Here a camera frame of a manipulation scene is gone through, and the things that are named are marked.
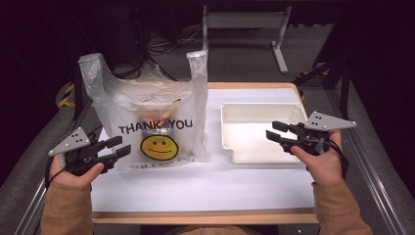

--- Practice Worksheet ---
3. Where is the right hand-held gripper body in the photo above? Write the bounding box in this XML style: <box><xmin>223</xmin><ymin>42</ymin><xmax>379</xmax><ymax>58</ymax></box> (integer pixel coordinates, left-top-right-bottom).
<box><xmin>279</xmin><ymin>111</ymin><xmax>357</xmax><ymax>157</ymax></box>

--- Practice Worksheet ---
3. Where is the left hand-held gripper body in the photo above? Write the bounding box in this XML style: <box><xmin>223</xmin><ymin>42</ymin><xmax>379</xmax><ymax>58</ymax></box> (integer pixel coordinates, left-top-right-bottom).
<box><xmin>48</xmin><ymin>126</ymin><xmax>115</xmax><ymax>176</ymax></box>

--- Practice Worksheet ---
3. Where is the white plastic tray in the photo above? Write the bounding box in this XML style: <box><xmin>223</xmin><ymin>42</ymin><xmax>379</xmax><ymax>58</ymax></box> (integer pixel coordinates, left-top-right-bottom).
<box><xmin>219</xmin><ymin>102</ymin><xmax>309</xmax><ymax>165</ymax></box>

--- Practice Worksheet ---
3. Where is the clear smiley plastic bag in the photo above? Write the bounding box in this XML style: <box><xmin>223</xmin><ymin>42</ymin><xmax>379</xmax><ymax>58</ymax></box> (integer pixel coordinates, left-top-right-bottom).
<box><xmin>77</xmin><ymin>50</ymin><xmax>210</xmax><ymax>172</ymax></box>

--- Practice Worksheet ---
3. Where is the person's left hand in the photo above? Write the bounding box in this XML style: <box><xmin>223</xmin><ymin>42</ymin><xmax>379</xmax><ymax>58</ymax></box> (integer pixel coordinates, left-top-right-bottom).
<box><xmin>48</xmin><ymin>154</ymin><xmax>106</xmax><ymax>189</ymax></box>

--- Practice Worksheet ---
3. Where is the person's right hand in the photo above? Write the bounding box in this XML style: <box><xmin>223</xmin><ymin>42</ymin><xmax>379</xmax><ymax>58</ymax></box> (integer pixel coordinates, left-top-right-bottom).
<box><xmin>289</xmin><ymin>129</ymin><xmax>346</xmax><ymax>189</ymax></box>

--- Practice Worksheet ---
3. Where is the yellow black striped tape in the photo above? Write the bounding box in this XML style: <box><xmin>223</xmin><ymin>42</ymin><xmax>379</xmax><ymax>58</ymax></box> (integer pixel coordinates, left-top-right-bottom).
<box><xmin>56</xmin><ymin>82</ymin><xmax>78</xmax><ymax>109</ymax></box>

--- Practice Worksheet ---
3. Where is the black tripod stand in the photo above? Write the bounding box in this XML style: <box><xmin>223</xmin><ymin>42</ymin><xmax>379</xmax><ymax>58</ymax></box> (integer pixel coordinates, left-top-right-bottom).
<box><xmin>293</xmin><ymin>60</ymin><xmax>352</xmax><ymax>119</ymax></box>

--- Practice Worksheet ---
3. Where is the white metal stand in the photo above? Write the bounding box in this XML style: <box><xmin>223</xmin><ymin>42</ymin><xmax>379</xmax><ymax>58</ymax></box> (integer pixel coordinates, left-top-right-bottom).
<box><xmin>201</xmin><ymin>4</ymin><xmax>294</xmax><ymax>74</ymax></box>

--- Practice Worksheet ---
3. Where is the person's brown clothing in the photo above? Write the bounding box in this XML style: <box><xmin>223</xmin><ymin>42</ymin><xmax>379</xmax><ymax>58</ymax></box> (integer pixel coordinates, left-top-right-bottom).
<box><xmin>174</xmin><ymin>224</ymin><xmax>254</xmax><ymax>235</ymax></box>

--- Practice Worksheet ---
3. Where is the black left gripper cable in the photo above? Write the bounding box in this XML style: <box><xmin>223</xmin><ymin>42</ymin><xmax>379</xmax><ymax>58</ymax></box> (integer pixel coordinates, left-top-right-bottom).
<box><xmin>43</xmin><ymin>156</ymin><xmax>68</xmax><ymax>190</ymax></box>

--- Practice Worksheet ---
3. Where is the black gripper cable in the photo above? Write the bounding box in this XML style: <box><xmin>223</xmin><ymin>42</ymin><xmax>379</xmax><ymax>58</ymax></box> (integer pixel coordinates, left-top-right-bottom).
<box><xmin>327</xmin><ymin>139</ymin><xmax>350</xmax><ymax>181</ymax></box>
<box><xmin>43</xmin><ymin>156</ymin><xmax>68</xmax><ymax>190</ymax></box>

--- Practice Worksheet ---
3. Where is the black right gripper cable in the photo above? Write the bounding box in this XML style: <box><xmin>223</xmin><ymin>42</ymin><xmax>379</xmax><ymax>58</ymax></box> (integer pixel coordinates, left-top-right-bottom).
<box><xmin>327</xmin><ymin>139</ymin><xmax>350</xmax><ymax>181</ymax></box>

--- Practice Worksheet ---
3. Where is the black stand post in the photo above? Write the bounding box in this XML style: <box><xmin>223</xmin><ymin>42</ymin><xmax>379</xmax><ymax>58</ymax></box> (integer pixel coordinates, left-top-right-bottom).
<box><xmin>71</xmin><ymin>63</ymin><xmax>92</xmax><ymax>122</ymax></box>

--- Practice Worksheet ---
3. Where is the aluminium frame rail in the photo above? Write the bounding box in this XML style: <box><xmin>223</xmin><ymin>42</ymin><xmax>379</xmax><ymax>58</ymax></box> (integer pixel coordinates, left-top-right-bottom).
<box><xmin>325</xmin><ymin>87</ymin><xmax>410</xmax><ymax>235</ymax></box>
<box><xmin>12</xmin><ymin>107</ymin><xmax>96</xmax><ymax>235</ymax></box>

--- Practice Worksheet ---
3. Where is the bundle of floor cables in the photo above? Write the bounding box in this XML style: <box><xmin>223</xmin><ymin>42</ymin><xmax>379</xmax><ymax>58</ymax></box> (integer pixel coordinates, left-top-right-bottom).
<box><xmin>140</xmin><ymin>23</ymin><xmax>204</xmax><ymax>82</ymax></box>

